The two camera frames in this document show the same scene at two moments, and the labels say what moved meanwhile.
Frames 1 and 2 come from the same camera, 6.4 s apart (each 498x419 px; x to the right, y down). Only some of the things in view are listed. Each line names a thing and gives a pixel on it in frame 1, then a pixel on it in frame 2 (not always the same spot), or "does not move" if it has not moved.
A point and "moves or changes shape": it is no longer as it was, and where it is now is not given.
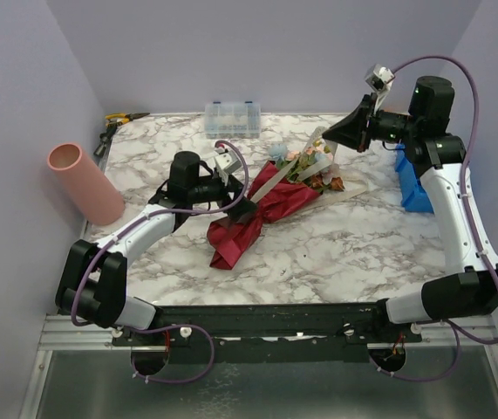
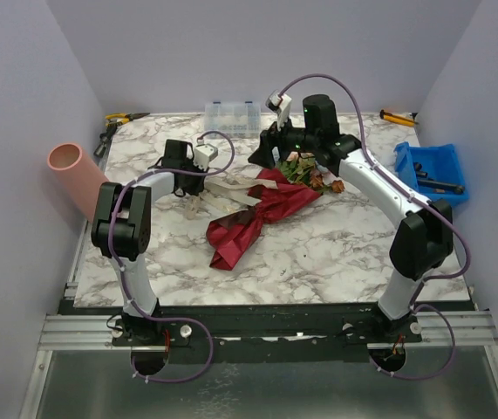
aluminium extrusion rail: [58, 332] does not move
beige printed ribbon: [345, 189] moves or changes shape
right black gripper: [367, 127] to [270, 144]
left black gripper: [228, 184] to [196, 188]
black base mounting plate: [272, 333] does not move
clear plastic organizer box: [233, 120] does not move
